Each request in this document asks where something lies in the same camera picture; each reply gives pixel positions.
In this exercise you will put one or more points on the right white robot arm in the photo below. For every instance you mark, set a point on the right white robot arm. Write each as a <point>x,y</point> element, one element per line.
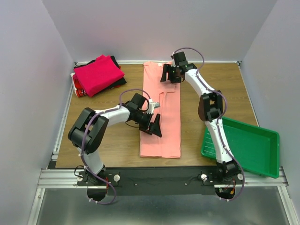
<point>212,107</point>

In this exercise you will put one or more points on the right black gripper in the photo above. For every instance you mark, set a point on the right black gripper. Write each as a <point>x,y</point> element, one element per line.
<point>166,69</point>

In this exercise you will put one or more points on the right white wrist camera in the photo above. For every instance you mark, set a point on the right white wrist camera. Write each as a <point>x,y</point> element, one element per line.
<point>173,61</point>

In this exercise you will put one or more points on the salmon pink t-shirt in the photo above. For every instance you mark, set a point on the salmon pink t-shirt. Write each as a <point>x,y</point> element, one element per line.
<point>168,95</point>

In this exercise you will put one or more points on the green plastic tray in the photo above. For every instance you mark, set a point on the green plastic tray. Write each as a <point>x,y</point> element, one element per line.
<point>236,145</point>

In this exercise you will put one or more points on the folded magenta t-shirt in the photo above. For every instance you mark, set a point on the folded magenta t-shirt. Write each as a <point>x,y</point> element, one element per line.
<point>81,72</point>

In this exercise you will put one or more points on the folded red white t-shirt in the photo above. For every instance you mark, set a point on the folded red white t-shirt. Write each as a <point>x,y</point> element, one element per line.
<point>78,89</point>

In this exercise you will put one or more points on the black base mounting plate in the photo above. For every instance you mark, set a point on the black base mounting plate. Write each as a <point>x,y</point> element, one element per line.
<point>115,182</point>

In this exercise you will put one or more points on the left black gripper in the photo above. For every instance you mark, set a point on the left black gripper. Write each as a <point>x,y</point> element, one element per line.
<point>154,127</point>

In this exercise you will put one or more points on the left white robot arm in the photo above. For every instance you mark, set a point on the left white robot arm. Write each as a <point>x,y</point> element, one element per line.
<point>88,131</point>

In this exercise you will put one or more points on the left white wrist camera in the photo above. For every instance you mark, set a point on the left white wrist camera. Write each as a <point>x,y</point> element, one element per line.
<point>152,106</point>

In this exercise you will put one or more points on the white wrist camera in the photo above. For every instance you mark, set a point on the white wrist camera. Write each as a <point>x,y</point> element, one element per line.
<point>173,61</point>
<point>152,106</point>

